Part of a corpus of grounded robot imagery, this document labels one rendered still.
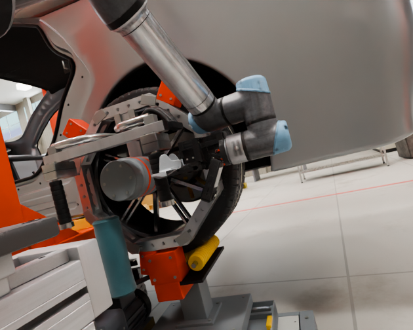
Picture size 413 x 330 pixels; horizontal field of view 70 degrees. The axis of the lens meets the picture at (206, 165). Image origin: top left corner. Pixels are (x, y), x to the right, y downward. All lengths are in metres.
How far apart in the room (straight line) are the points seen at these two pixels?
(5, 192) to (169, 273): 0.61
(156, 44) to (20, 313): 0.50
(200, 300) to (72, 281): 0.94
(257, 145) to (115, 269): 0.62
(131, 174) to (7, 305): 0.63
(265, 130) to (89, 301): 0.49
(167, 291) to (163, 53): 0.80
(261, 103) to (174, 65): 0.22
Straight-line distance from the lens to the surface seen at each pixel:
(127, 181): 0.93
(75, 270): 0.40
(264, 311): 1.42
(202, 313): 1.32
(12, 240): 0.30
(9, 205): 1.18
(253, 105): 0.71
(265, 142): 0.70
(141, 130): 0.85
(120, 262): 1.05
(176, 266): 1.09
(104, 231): 1.03
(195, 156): 0.74
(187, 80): 0.70
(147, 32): 0.65
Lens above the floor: 0.83
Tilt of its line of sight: level
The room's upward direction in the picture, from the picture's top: 14 degrees counter-clockwise
